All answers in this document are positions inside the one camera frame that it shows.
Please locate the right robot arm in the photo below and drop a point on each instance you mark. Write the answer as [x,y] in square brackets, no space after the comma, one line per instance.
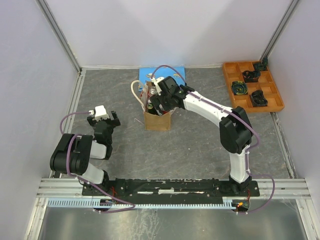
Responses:
[233,123]

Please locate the black rolled sock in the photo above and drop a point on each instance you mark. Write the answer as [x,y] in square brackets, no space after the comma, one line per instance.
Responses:
[258,99]
[251,76]

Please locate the red cola can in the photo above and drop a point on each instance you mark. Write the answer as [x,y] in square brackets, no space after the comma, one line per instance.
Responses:
[152,91]

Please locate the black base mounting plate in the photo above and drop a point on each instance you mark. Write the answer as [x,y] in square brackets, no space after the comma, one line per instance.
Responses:
[179,191]

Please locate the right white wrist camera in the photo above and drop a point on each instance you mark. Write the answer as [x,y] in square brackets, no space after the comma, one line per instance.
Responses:
[156,84]

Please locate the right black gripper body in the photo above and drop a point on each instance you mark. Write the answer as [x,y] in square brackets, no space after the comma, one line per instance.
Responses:
[162,100]

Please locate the black rolled sock lower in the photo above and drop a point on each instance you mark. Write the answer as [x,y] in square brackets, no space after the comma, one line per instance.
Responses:
[258,99]

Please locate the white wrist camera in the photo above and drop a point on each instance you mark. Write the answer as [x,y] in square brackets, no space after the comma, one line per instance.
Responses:
[99,113]
[156,84]

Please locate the green topped dark can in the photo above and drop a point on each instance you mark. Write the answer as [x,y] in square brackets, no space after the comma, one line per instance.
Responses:
[150,108]

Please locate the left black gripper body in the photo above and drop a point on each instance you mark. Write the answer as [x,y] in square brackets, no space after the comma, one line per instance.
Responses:
[111,123]

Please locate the orange compartment tray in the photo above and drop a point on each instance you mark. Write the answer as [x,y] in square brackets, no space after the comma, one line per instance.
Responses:
[233,71]

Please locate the blue yellow rolled sock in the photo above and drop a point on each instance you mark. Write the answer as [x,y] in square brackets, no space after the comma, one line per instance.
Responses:
[239,88]

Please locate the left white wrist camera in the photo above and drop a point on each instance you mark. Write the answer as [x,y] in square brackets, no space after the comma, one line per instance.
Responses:
[99,113]

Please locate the black rolled sock upper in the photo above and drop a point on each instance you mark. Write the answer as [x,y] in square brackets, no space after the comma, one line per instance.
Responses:
[251,76]

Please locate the teal rolled sock corner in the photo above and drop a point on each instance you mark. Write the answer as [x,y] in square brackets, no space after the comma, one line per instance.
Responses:
[261,65]

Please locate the burlap canvas bag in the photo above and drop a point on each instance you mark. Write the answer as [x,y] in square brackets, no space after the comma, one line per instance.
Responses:
[152,122]

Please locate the aluminium frame rail front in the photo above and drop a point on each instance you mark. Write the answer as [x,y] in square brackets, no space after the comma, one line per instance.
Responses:
[284,188]

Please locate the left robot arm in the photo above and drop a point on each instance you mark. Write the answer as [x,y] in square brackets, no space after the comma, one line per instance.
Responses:
[73,152]

